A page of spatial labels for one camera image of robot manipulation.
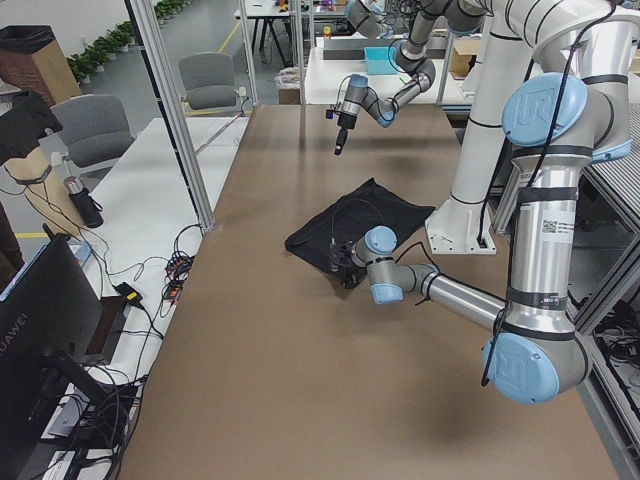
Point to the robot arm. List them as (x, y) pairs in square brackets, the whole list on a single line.
[(535, 352), (411, 55)]

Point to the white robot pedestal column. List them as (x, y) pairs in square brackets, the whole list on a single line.
[(538, 55)]

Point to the black t-shirt with logo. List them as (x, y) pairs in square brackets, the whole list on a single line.
[(350, 217)]

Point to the grey office chair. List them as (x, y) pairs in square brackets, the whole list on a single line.
[(95, 130), (209, 82)]

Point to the grey office chair far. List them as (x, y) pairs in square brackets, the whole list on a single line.
[(209, 82)]

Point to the grey office chair near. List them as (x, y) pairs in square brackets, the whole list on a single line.
[(95, 130)]

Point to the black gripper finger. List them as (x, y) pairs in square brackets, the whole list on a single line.
[(338, 150), (345, 137)]

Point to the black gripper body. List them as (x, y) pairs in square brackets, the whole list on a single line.
[(344, 120), (352, 274)]

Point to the black water bottle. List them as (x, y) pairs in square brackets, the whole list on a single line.
[(88, 208)]

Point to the black power adapter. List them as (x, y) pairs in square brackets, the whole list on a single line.
[(132, 295)]

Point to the black Huawei monitor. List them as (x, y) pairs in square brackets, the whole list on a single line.
[(51, 308)]

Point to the aluminium frame post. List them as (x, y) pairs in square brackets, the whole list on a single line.
[(149, 39)]

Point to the red black usb hub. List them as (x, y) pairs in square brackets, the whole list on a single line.
[(171, 294)]

